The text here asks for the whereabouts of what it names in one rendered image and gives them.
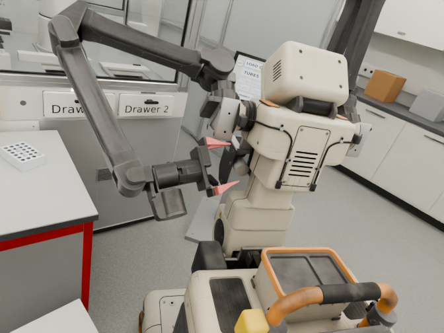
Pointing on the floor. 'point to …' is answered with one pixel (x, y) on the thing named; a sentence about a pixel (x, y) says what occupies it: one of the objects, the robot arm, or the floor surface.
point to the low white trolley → (43, 232)
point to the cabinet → (96, 161)
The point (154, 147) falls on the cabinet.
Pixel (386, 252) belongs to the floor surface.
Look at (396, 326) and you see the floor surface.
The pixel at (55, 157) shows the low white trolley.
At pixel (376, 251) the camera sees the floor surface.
